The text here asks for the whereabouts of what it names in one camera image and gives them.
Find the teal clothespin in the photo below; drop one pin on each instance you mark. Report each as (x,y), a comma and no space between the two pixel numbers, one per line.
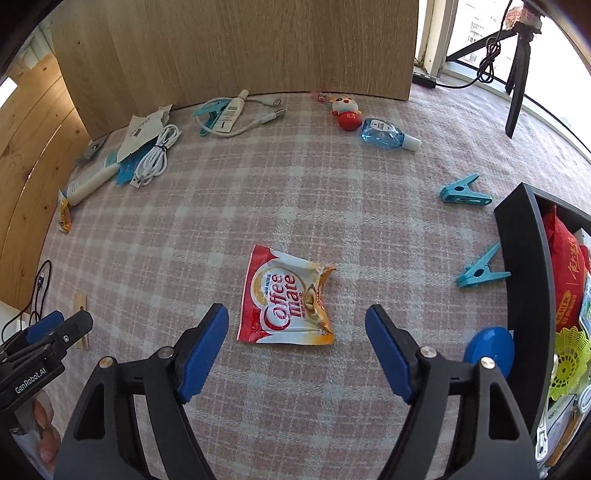
(461,194)
(480,272)

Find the white paper packet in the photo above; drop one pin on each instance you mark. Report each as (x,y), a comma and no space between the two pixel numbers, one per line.
(138,134)

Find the white window frame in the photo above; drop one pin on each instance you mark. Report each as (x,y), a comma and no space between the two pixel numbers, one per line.
(436,37)

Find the black tripod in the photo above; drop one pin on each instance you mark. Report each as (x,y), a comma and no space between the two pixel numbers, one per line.
(517,92)

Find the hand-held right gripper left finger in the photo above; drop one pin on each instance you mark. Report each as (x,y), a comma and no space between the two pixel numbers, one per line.
(205,350)

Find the blue green small box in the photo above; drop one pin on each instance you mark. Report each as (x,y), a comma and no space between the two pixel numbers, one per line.
(586,304)

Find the yellow-green plastic shuttlecock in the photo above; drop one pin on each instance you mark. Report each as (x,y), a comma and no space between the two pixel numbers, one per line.
(570,364)

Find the wooden clothespin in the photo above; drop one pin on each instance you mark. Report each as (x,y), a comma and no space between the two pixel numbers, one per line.
(81,304)

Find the white printed packet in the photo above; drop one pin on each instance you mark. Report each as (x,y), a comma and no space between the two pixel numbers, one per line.
(556,420)

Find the red bag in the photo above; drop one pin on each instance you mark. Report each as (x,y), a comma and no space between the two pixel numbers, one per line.
(561,267)

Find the black storage box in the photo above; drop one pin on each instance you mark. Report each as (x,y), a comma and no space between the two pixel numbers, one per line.
(526,277)

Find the small white tube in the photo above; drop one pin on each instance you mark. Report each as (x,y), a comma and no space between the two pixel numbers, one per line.
(233,110)

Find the small orange sachet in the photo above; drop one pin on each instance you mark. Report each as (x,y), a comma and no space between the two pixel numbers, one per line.
(64,217)

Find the knotty wooden side panel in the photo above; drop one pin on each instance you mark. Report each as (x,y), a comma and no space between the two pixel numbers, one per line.
(37,184)

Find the red white toy figurine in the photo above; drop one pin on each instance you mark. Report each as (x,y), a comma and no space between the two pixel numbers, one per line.
(348,121)

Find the blue flat packet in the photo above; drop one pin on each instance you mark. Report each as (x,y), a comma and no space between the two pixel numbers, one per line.
(125,171)

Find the red white creamer packet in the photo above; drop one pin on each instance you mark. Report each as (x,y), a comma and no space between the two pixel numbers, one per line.
(281,295)

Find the blue hand sanitizer bottle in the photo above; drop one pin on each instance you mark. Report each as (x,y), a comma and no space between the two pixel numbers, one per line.
(381,134)

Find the large white blue-capped tube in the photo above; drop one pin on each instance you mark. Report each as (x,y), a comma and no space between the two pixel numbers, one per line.
(87,184)

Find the upright light wooden board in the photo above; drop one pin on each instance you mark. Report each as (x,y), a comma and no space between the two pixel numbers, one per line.
(231,46)

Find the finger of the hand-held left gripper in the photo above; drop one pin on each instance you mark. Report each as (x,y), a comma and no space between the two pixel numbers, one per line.
(74,330)
(44,325)

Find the blue round tape measure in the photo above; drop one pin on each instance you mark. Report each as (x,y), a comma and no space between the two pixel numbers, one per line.
(491,344)

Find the person's left hand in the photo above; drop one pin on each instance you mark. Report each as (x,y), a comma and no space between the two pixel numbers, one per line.
(46,443)

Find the pink plaid desktop cloth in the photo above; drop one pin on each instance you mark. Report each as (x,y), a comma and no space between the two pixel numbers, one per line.
(323,207)

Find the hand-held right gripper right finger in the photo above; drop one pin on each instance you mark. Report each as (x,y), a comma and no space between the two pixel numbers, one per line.
(388,355)

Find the teal small packet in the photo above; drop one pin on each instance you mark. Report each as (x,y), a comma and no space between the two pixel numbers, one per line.
(207,110)

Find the grey metal bracket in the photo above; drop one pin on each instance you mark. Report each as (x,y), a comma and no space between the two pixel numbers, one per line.
(92,150)

